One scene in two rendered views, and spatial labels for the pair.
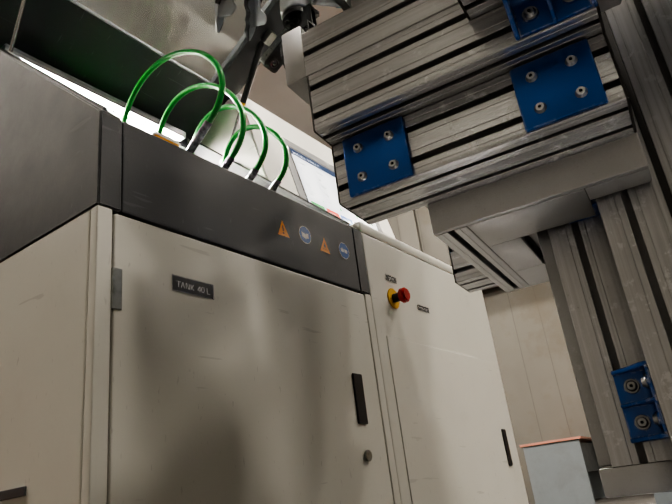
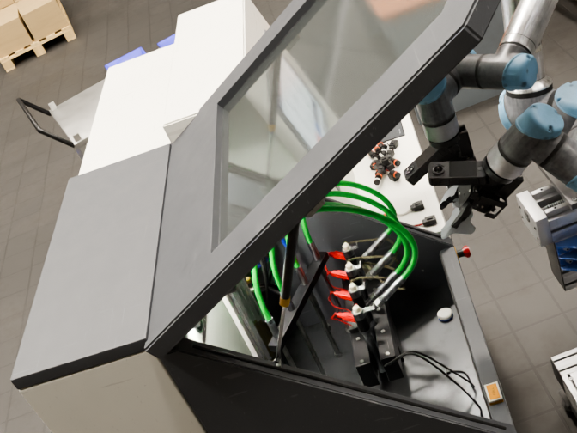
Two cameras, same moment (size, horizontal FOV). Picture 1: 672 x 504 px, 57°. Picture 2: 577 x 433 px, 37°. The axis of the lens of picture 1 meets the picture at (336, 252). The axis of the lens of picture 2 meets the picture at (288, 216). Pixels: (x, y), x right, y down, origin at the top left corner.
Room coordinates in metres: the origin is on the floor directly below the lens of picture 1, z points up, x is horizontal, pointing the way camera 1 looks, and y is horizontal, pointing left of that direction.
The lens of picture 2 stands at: (-0.21, 0.99, 2.45)
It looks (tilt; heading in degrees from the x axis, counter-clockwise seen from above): 34 degrees down; 337
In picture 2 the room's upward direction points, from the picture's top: 24 degrees counter-clockwise
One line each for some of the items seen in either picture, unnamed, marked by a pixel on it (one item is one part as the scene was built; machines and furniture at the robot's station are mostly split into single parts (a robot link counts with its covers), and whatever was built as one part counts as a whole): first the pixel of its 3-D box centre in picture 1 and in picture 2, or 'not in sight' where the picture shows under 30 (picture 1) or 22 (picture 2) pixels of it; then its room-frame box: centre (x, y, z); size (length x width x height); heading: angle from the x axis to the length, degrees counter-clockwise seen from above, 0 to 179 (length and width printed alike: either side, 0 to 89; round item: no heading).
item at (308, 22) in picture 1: (302, 36); (452, 155); (1.12, 0.01, 1.35); 0.09 x 0.08 x 0.12; 56
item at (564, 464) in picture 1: (568, 471); not in sight; (8.35, -2.55, 0.37); 1.37 x 0.72 x 0.73; 153
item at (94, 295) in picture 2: not in sight; (232, 360); (1.74, 0.53, 0.75); 1.40 x 0.28 x 1.50; 146
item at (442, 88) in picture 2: not in sight; (432, 95); (1.12, 0.02, 1.51); 0.09 x 0.08 x 0.11; 107
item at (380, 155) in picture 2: not in sight; (385, 159); (1.72, -0.19, 1.01); 0.23 x 0.11 x 0.06; 146
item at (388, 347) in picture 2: not in sight; (374, 333); (1.29, 0.28, 0.91); 0.34 x 0.10 x 0.15; 146
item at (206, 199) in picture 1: (255, 225); (478, 349); (1.06, 0.15, 0.87); 0.62 x 0.04 x 0.16; 146
